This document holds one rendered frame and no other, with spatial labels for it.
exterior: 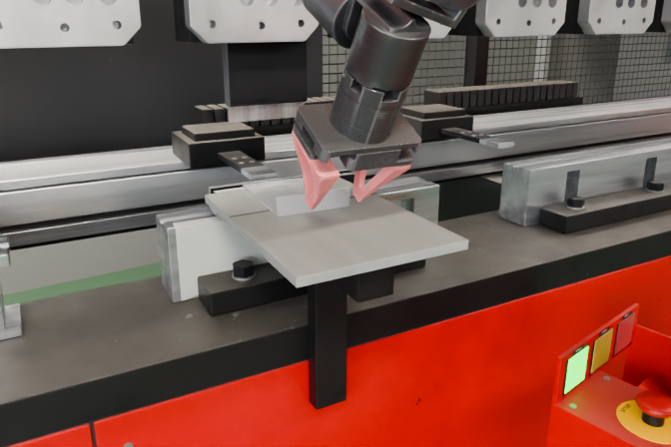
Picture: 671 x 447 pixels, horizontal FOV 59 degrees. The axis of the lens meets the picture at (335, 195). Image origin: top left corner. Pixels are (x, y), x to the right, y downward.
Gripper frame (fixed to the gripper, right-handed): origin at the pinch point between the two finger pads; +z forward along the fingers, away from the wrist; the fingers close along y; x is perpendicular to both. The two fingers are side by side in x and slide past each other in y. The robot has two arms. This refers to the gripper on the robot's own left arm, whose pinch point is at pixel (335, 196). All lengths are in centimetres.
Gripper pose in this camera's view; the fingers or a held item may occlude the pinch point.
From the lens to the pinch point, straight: 59.8
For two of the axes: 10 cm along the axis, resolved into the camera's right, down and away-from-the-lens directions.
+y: -8.8, 1.3, -4.7
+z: -2.5, 7.1, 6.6
